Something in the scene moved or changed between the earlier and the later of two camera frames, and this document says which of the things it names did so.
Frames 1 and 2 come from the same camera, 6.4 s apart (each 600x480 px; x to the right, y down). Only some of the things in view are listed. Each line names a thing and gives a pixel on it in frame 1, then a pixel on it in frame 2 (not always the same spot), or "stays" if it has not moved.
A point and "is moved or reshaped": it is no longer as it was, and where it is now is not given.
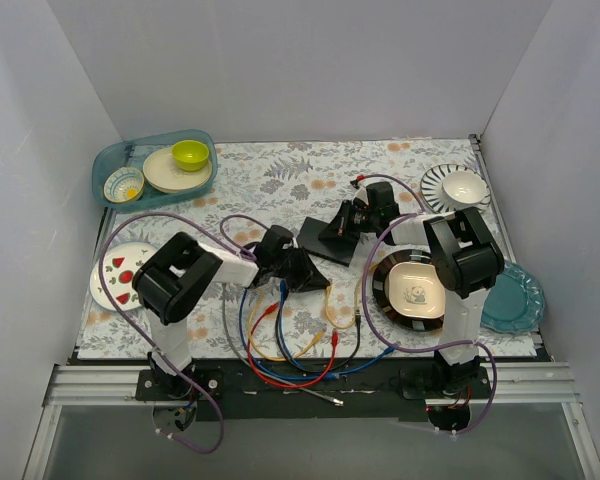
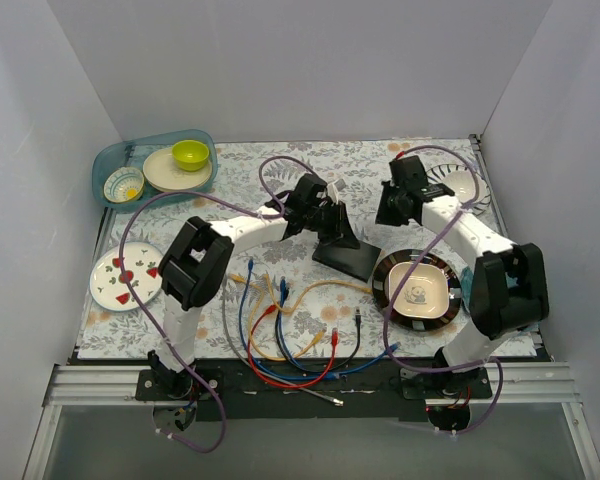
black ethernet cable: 304,369 stays
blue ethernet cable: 337,376 stays
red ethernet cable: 268,311 stays
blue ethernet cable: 266,368 stays
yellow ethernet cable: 354,307 to 308,288
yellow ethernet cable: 316,339 stays
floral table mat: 307,249 stays
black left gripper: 296,267 to 338,226
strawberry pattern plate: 120,263 stays
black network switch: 340,250 is moved or reshaped
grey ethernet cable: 335,402 stays
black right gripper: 347,223 to 386,210
